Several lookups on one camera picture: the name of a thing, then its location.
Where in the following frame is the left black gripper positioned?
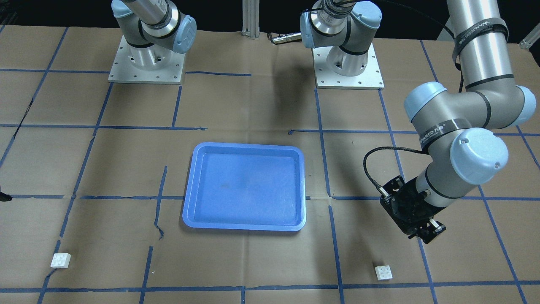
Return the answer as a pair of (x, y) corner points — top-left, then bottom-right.
(380, 176), (446, 241)

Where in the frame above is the white block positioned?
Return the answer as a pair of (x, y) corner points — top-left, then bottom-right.
(50, 253), (72, 269)
(374, 265), (393, 281)

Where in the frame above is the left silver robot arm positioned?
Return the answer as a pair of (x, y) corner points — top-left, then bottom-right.
(300, 0), (537, 244)

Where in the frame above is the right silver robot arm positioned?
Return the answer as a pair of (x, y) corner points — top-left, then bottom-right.
(111, 0), (197, 71)

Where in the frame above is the blue plastic tray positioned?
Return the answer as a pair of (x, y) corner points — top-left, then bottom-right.
(182, 142), (306, 232)

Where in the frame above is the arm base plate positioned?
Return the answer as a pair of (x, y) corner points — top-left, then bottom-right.
(312, 44), (385, 90)
(108, 36), (185, 84)

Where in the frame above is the aluminium frame post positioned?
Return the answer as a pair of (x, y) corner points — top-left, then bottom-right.
(241, 0), (260, 40)

